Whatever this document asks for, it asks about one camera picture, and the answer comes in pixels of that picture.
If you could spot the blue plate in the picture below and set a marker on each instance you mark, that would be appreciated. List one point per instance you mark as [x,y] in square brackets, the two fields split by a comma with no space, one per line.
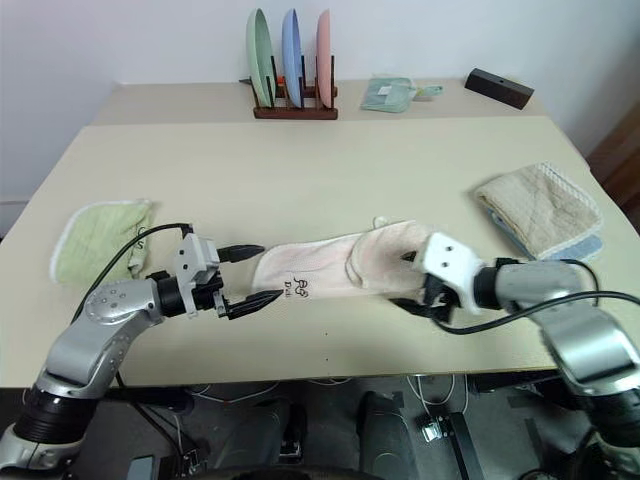
[292,55]

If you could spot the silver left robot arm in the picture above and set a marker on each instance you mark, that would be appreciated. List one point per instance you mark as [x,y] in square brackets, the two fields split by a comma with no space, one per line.
[100,320]

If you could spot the grey flat box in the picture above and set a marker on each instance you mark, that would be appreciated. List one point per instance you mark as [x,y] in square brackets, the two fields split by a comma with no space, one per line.
[142,469]

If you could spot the black metal stand bar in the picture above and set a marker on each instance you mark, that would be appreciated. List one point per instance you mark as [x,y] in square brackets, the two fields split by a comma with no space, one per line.
[462,445]

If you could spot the pink plate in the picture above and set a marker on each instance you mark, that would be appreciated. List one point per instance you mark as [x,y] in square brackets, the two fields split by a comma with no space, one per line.
[324,55]

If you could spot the beige lace-edged towel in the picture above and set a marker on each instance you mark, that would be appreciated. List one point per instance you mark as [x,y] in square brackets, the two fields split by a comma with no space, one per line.
[545,205]

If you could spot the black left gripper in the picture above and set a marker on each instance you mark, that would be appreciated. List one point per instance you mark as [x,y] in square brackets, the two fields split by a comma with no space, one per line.
[207,296]

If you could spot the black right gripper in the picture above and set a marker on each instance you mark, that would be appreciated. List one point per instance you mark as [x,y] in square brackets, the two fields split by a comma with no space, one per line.
[442,300]

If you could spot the dark brown rectangular box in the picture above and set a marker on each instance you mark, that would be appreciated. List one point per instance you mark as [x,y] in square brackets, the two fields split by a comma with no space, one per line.
[500,87]

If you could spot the mint green folded cloth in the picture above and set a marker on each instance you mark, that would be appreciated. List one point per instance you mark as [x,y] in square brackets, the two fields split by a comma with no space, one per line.
[387,94]

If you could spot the green plate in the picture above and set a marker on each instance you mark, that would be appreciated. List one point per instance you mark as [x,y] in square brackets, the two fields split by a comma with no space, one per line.
[260,55]

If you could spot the dark wooden plate rack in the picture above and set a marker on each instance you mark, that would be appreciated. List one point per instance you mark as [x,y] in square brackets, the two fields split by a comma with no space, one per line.
[295,113]

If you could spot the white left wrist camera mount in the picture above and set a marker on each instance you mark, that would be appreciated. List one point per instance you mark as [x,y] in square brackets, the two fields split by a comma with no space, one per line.
[192,260]

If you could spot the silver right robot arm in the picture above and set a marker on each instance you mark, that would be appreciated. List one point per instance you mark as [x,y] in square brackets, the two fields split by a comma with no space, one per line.
[575,320]

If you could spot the light green towel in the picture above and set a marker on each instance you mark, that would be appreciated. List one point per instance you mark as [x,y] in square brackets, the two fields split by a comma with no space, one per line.
[100,240]

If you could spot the dark rounded shape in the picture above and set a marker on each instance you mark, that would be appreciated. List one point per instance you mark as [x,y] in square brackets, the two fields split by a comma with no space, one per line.
[387,435]
[260,435]

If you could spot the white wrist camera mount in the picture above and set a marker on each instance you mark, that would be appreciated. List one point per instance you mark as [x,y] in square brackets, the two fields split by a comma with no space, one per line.
[192,260]
[450,260]

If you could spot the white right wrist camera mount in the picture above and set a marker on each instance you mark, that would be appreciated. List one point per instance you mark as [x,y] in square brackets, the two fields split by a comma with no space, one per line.
[450,260]

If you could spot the small grey floor device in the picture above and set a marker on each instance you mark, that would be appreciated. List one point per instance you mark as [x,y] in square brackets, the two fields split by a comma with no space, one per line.
[429,429]

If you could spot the pale pink towel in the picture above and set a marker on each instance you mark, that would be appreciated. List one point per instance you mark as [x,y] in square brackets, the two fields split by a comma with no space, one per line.
[320,265]

